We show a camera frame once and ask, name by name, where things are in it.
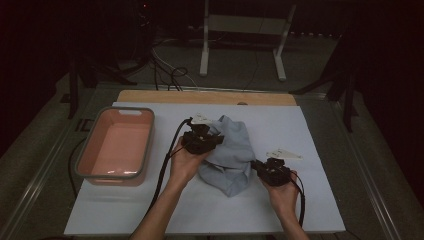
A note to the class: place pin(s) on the person's left hand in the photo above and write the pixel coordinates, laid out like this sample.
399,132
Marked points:
185,165

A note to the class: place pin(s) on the pink plastic basket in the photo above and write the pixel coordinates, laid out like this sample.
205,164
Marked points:
116,146

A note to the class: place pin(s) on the white metal stand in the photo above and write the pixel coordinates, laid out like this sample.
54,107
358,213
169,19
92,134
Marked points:
204,50

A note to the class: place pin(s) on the dark floor bracket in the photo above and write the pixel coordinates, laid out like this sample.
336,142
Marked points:
83,125

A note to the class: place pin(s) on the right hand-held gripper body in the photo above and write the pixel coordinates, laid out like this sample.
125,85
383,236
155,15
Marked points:
275,171

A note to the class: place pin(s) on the black stand legs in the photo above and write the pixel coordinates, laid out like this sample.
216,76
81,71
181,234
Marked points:
348,106
73,90

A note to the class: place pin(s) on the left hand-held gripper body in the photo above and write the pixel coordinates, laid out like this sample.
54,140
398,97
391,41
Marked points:
200,141

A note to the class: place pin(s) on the white table cover sheet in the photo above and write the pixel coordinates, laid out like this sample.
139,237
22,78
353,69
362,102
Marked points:
206,210

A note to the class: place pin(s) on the light blue shirt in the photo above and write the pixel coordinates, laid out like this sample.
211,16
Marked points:
233,156

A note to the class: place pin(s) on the person's right hand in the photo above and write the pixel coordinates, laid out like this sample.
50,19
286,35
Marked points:
283,196

